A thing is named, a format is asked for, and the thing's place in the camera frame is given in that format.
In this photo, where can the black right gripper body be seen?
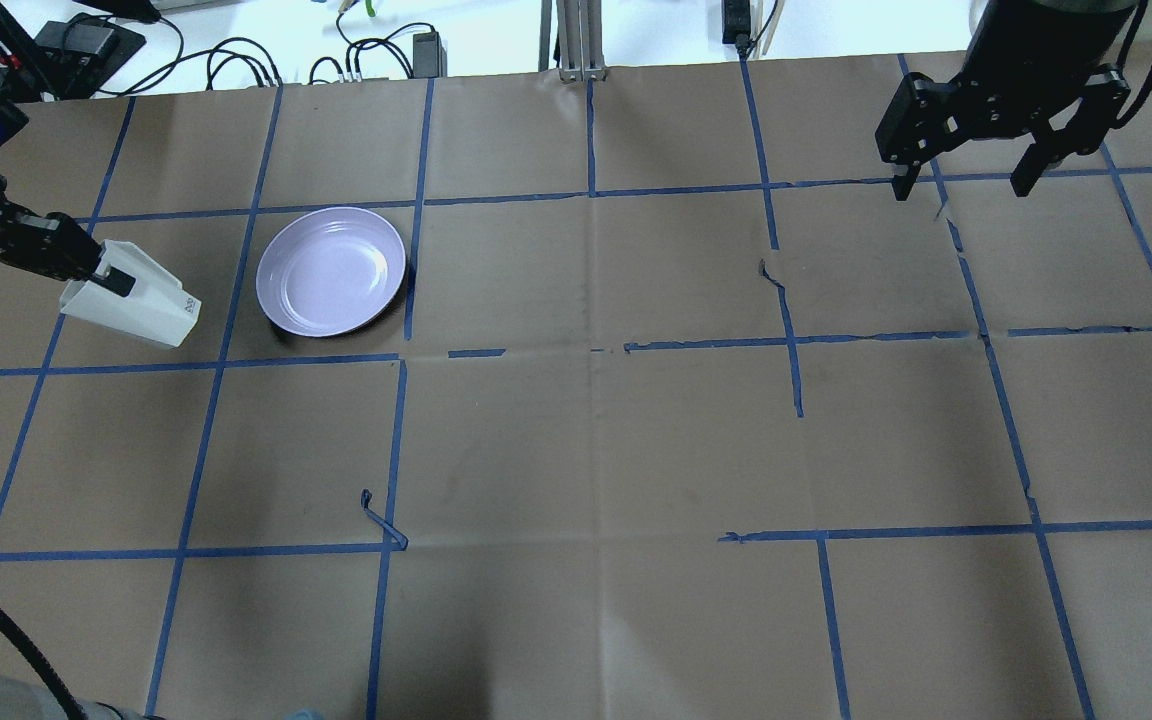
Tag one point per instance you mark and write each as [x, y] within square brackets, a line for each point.
[1034, 52]

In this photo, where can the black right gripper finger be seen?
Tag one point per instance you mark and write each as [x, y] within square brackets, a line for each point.
[1049, 147]
[905, 174]

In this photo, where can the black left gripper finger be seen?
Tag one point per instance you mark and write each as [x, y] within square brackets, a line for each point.
[114, 280]

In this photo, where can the white faceted cup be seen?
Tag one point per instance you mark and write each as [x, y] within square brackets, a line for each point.
[159, 311]

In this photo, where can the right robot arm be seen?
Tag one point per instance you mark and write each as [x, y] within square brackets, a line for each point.
[1033, 68]

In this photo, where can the lilac plate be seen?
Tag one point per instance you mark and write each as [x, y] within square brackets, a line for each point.
[331, 272]

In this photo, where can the black power adapter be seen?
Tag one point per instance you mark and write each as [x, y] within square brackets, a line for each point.
[428, 56]

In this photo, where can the black wall plug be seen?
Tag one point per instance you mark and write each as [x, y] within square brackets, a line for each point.
[736, 22]

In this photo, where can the aluminium frame post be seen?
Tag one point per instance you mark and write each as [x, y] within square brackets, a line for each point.
[571, 40]

